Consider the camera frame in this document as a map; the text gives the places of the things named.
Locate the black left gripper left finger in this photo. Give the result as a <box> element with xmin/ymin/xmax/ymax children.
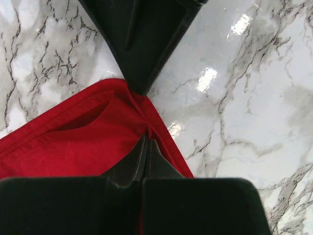
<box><xmin>0</xmin><ymin>136</ymin><xmax>148</xmax><ymax>235</ymax></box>

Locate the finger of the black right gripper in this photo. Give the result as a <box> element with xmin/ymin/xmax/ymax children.
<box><xmin>80</xmin><ymin>0</ymin><xmax>207</xmax><ymax>95</ymax></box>

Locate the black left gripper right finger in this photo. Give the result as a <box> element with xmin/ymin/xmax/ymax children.
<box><xmin>142</xmin><ymin>141</ymin><xmax>270</xmax><ymax>235</ymax></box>

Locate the red cloth napkin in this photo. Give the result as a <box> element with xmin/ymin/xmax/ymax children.
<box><xmin>0</xmin><ymin>78</ymin><xmax>195</xmax><ymax>235</ymax></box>

